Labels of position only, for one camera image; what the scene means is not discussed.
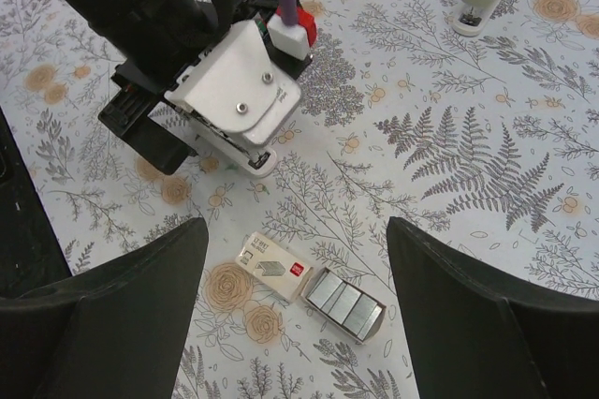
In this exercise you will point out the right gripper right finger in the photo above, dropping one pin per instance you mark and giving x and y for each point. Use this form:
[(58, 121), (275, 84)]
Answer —
[(474, 331)]

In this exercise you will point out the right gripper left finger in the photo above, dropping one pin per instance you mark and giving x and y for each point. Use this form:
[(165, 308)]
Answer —
[(115, 331)]

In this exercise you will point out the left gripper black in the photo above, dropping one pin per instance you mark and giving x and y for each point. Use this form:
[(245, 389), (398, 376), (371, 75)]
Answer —
[(127, 115)]

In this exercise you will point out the staple tray with staples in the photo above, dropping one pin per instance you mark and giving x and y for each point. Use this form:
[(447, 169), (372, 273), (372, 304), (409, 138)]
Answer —
[(354, 311)]

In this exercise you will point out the light blue stapler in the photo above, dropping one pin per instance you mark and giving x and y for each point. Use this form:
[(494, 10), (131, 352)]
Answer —
[(256, 161)]

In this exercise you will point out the white staple box sleeve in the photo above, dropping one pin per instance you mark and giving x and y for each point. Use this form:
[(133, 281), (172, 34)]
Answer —
[(274, 266)]

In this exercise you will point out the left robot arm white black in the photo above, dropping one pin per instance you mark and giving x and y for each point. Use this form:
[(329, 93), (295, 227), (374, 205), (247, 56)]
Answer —
[(161, 37)]

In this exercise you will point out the floral table mat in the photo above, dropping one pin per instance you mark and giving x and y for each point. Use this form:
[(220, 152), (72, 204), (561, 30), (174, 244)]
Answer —
[(488, 143)]

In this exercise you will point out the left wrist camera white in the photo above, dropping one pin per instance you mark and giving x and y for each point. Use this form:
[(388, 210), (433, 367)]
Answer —
[(238, 89)]

